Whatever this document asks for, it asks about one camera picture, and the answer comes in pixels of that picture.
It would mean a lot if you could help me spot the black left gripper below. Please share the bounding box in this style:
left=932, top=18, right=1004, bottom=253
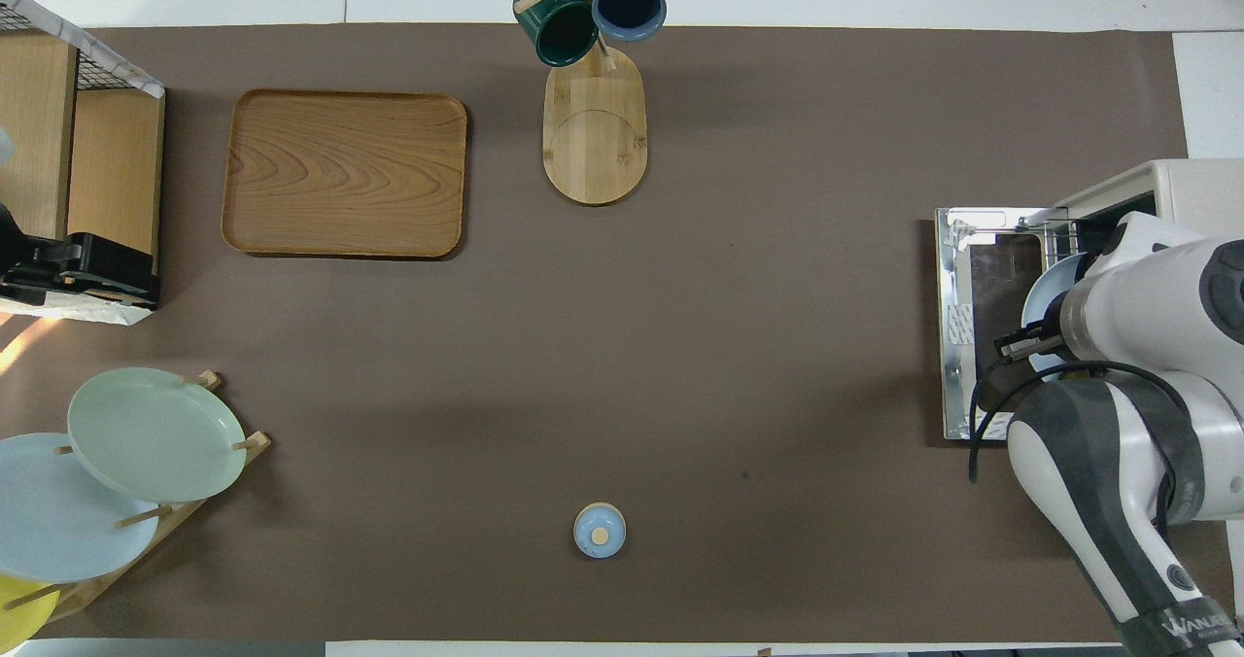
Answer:
left=0, top=205, right=159, bottom=308

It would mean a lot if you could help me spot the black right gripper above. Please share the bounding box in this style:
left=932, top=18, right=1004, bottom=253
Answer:
left=993, top=317, right=1070, bottom=363

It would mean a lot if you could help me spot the white toaster oven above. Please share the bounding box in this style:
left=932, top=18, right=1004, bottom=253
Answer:
left=1054, top=158, right=1244, bottom=259

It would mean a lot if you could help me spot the white patterned cloth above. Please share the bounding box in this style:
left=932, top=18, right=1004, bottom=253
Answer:
left=0, top=286, right=156, bottom=327

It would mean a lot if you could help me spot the pale green plate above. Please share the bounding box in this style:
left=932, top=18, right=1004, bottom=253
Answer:
left=67, top=366, right=248, bottom=503

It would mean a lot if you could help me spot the wooden plate rack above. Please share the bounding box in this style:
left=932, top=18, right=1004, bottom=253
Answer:
left=0, top=370, right=271, bottom=624

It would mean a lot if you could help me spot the wooden serving tray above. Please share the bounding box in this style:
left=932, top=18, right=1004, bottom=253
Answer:
left=221, top=88, right=468, bottom=259

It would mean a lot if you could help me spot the light blue racked plate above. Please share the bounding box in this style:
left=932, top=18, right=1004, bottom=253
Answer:
left=0, top=432, right=161, bottom=584

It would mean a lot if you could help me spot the brown table mat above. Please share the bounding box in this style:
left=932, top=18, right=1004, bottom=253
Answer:
left=0, top=23, right=1235, bottom=643

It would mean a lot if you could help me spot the yellow plate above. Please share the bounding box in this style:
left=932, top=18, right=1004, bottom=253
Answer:
left=0, top=572, right=59, bottom=644

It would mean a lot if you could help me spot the wooden mug tree stand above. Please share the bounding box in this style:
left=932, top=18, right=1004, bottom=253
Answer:
left=513, top=0, right=672, bottom=206

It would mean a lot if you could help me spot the dark green mug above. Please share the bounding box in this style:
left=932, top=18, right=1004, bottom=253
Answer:
left=513, top=0, right=599, bottom=67

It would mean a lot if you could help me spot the blue enamel mug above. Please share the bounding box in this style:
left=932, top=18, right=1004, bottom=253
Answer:
left=591, top=0, right=669, bottom=43

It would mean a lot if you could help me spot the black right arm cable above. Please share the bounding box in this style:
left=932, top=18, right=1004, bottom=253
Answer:
left=969, top=361, right=1179, bottom=532

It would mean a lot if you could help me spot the wooden shelf with wire basket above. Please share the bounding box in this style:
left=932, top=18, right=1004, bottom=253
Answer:
left=0, top=0, right=166, bottom=326

